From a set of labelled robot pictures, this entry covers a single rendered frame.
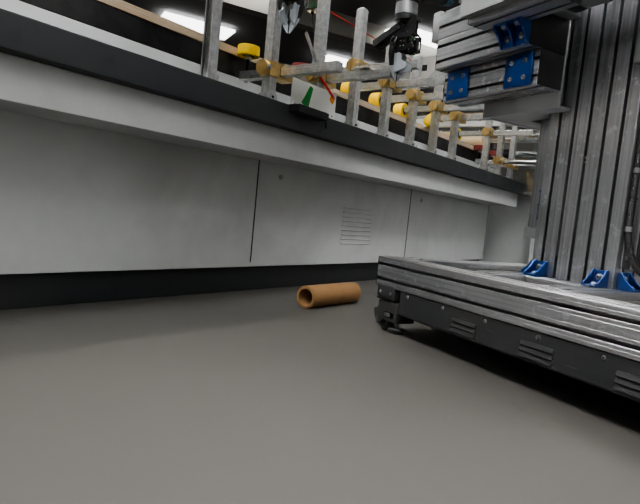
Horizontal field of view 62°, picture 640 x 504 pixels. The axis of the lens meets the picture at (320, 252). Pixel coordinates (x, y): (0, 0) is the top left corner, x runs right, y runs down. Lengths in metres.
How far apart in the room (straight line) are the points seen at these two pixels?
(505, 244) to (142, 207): 3.23
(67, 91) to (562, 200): 1.29
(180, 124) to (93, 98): 0.27
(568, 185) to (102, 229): 1.34
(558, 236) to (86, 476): 1.27
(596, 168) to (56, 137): 1.43
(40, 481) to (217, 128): 1.21
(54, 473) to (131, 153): 1.18
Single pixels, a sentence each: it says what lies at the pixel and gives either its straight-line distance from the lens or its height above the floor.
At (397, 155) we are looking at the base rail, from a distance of 2.51.
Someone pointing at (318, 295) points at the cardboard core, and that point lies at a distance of 1.89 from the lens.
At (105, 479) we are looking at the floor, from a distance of 0.75.
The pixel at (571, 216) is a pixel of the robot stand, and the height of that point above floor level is 0.40.
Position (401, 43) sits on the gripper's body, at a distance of 1.94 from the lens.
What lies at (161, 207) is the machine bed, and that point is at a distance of 1.83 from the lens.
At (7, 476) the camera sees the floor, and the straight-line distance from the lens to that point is 0.78.
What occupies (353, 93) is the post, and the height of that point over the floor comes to 0.83.
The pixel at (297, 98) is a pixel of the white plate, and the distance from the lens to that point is 1.96.
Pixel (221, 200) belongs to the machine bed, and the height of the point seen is 0.35.
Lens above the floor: 0.35
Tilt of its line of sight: 4 degrees down
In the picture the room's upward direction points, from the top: 6 degrees clockwise
